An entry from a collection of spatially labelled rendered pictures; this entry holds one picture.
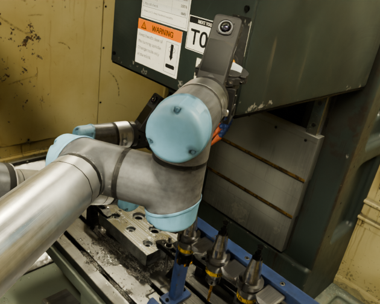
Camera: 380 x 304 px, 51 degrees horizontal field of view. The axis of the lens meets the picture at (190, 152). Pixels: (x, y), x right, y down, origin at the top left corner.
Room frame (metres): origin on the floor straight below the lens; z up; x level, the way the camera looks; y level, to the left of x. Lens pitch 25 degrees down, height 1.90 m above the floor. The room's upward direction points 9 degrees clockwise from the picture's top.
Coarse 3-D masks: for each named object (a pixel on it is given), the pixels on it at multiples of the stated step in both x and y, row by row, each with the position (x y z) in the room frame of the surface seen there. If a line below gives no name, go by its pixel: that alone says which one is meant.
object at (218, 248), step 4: (220, 236) 0.82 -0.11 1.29; (224, 236) 0.82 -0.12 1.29; (216, 240) 0.83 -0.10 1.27; (220, 240) 0.82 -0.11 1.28; (224, 240) 0.82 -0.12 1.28; (216, 244) 0.82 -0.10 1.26; (220, 244) 0.82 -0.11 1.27; (224, 244) 0.82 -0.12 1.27; (212, 248) 0.83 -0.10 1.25; (216, 248) 0.82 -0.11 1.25; (220, 248) 0.82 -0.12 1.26; (224, 248) 0.82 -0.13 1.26; (212, 252) 0.82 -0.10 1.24; (216, 252) 0.82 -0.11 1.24; (220, 252) 0.81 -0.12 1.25; (224, 252) 0.82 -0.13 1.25; (212, 256) 0.82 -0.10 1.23; (216, 256) 0.81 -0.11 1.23; (220, 256) 0.81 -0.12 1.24; (224, 256) 0.82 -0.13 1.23
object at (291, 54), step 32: (128, 0) 1.03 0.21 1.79; (192, 0) 0.88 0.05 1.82; (224, 0) 0.82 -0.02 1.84; (256, 0) 0.78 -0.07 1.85; (288, 0) 0.84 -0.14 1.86; (320, 0) 0.93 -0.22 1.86; (352, 0) 1.05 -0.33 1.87; (128, 32) 1.02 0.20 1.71; (256, 32) 0.78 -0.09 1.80; (288, 32) 0.86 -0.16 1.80; (320, 32) 0.96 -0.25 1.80; (352, 32) 1.09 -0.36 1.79; (128, 64) 1.01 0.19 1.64; (192, 64) 0.86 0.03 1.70; (256, 64) 0.80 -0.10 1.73; (288, 64) 0.89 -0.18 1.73; (320, 64) 1.00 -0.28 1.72; (352, 64) 1.14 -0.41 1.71; (256, 96) 0.82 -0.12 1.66; (288, 96) 0.91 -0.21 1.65; (320, 96) 1.04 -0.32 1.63
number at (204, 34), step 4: (200, 28) 0.86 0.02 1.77; (200, 32) 0.86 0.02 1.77; (204, 32) 0.85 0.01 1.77; (208, 32) 0.84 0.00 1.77; (200, 36) 0.85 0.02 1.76; (204, 36) 0.85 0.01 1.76; (200, 40) 0.85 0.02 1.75; (204, 40) 0.85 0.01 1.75; (200, 44) 0.85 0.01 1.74; (204, 44) 0.84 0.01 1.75; (200, 48) 0.85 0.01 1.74
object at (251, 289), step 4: (240, 276) 0.76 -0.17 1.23; (240, 280) 0.75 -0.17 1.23; (236, 284) 0.76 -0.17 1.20; (240, 284) 0.74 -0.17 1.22; (244, 284) 0.74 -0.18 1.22; (260, 284) 0.75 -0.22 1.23; (240, 288) 0.74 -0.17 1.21; (244, 288) 0.74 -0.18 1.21; (248, 288) 0.73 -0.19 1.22; (252, 288) 0.73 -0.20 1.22; (256, 288) 0.73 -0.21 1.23; (260, 288) 0.74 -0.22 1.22; (248, 292) 0.73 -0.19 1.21; (252, 292) 0.73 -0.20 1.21; (256, 292) 0.74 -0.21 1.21; (252, 296) 0.73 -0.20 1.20
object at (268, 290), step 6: (264, 288) 0.75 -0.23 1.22; (270, 288) 0.75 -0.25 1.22; (258, 294) 0.72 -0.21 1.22; (264, 294) 0.73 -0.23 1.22; (270, 294) 0.73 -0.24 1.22; (276, 294) 0.73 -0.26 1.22; (282, 294) 0.74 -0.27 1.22; (258, 300) 0.71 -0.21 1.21; (264, 300) 0.71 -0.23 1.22; (270, 300) 0.71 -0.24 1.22; (276, 300) 0.71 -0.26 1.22
